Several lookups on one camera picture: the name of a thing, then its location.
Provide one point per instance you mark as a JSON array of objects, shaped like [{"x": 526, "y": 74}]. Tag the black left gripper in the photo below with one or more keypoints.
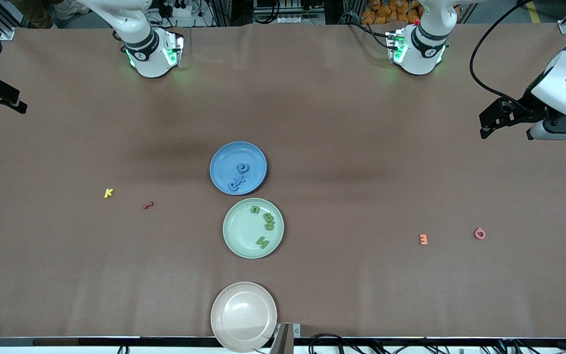
[{"x": 525, "y": 104}]

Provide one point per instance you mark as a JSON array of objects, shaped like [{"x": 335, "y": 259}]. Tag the blue foam letter g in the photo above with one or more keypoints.
[{"x": 231, "y": 186}]

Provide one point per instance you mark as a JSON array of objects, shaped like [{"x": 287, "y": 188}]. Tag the blue foam letter e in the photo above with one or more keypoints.
[{"x": 238, "y": 168}]

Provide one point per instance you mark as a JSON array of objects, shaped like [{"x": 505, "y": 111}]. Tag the green foam letter B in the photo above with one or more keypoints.
[{"x": 268, "y": 217}]

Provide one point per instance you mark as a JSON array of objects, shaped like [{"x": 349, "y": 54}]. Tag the blue foam letter x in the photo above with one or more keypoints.
[{"x": 240, "y": 178}]

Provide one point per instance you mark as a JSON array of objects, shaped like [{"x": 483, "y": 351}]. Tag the green foam letter g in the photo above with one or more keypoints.
[{"x": 266, "y": 227}]

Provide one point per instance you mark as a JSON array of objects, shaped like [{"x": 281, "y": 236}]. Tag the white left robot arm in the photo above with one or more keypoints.
[{"x": 425, "y": 44}]

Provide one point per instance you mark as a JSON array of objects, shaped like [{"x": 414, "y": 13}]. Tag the person leg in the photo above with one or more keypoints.
[{"x": 42, "y": 14}]

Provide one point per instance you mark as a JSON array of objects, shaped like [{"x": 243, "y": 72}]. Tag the pink foam letter Q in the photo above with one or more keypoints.
[{"x": 475, "y": 234}]

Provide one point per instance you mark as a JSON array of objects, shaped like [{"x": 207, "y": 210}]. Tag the yellow foam letter k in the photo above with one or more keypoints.
[{"x": 108, "y": 193}]

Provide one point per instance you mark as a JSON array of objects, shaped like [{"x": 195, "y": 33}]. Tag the pile of oranges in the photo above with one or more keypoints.
[{"x": 386, "y": 12}]

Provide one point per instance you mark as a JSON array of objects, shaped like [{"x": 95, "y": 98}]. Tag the brown table cover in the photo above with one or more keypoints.
[{"x": 337, "y": 123}]

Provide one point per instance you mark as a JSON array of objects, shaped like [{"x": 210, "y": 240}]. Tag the dark red foam letter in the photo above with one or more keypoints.
[{"x": 148, "y": 205}]

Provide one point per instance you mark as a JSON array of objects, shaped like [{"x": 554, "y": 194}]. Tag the white power strip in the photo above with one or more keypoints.
[
  {"x": 182, "y": 10},
  {"x": 302, "y": 19}
]

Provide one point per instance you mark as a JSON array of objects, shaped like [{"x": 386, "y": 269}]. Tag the blue plate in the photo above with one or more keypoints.
[{"x": 251, "y": 157}]

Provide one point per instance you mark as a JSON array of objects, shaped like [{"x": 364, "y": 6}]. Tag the light green plate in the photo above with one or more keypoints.
[{"x": 243, "y": 236}]

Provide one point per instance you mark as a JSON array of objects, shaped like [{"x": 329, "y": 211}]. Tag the beige plate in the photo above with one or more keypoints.
[{"x": 243, "y": 314}]

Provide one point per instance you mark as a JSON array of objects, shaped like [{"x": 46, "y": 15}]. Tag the grey metal post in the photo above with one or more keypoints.
[{"x": 285, "y": 339}]

